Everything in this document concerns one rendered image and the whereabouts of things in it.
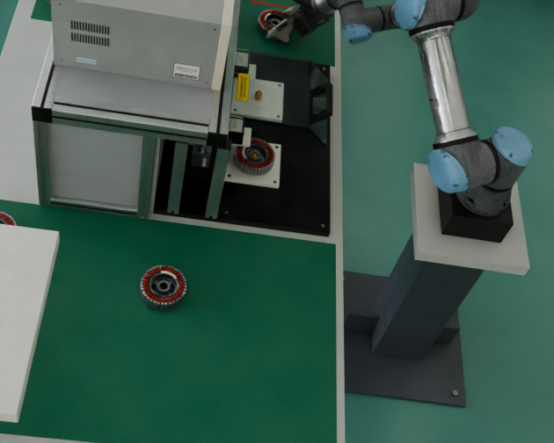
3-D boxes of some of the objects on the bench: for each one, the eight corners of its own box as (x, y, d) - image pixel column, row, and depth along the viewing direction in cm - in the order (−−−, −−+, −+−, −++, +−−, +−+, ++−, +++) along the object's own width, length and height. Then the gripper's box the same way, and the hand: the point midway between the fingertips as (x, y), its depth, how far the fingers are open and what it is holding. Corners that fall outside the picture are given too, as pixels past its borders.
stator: (272, 146, 239) (274, 138, 236) (274, 177, 232) (277, 169, 230) (232, 144, 237) (234, 135, 234) (234, 176, 230) (236, 167, 227)
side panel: (149, 210, 223) (156, 128, 197) (148, 219, 221) (156, 138, 196) (40, 195, 220) (34, 111, 194) (39, 205, 218) (32, 120, 192)
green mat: (335, 244, 227) (336, 243, 227) (337, 467, 191) (337, 467, 191) (-26, 196, 216) (-26, 195, 216) (-97, 423, 180) (-97, 423, 180)
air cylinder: (211, 147, 236) (213, 134, 232) (208, 168, 232) (211, 155, 228) (193, 144, 236) (194, 131, 231) (190, 165, 231) (192, 152, 227)
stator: (296, 26, 275) (299, 18, 272) (281, 46, 268) (284, 37, 266) (266, 11, 276) (267, 3, 274) (251, 31, 270) (252, 22, 267)
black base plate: (328, 70, 266) (330, 65, 264) (328, 237, 228) (330, 232, 226) (178, 47, 260) (179, 40, 259) (153, 214, 223) (153, 208, 221)
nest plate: (280, 147, 241) (280, 144, 240) (278, 188, 232) (279, 185, 231) (228, 139, 239) (228, 136, 238) (223, 181, 230) (224, 177, 229)
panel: (179, 39, 259) (189, -42, 235) (153, 212, 220) (161, 135, 196) (176, 38, 259) (185, -43, 235) (149, 211, 220) (156, 135, 196)
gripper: (321, 33, 254) (275, 58, 268) (343, 1, 266) (297, 26, 280) (303, 10, 251) (258, 37, 265) (326, -21, 262) (281, 6, 277)
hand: (273, 25), depth 271 cm, fingers closed on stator, 13 cm apart
